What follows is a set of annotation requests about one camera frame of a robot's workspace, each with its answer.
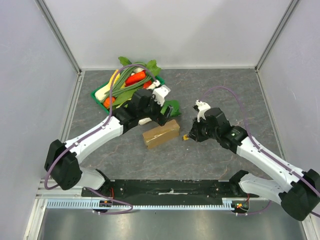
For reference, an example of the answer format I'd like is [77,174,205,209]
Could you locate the brown cardboard express box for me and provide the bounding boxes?
[142,119,180,149]

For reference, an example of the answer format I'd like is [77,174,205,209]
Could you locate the yellow utility knife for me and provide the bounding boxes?
[182,134,190,141]

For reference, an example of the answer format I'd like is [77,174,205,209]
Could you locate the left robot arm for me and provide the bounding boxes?
[44,85,173,197]

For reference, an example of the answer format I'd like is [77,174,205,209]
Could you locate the green bok choy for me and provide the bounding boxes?
[138,99,182,126]

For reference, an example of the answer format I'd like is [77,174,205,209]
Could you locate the green white leek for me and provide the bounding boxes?
[112,89,137,106]

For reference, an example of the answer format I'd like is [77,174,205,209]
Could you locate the red chili pepper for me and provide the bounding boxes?
[125,71,146,86]

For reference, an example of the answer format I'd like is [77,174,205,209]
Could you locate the green long beans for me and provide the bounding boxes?
[102,60,159,98]

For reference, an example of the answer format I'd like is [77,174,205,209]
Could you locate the green leafy vegetable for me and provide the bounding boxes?
[118,56,162,77]

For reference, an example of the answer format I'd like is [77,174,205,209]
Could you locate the small orange pumpkin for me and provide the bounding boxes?
[103,96,116,109]

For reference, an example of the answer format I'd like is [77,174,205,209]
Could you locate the yellow corn cob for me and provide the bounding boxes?
[108,69,121,87]

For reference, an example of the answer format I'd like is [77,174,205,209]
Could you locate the white daikon stalk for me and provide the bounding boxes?
[94,83,110,102]

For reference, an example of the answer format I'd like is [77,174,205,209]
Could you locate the green plastic vegetable tray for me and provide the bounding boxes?
[90,74,165,113]

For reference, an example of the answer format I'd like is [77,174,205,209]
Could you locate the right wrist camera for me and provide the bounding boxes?
[193,99,211,123]

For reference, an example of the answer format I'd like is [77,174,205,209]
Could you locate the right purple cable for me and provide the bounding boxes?
[203,86,320,218]

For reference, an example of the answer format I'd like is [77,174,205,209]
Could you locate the purple cable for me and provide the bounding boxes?
[43,66,161,216]
[203,86,320,218]

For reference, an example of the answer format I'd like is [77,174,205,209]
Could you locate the grey cable duct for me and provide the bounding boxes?
[46,198,235,211]

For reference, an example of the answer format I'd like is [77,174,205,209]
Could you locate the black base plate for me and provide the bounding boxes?
[97,179,248,205]

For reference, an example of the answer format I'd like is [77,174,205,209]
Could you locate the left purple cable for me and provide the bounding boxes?
[43,66,161,216]

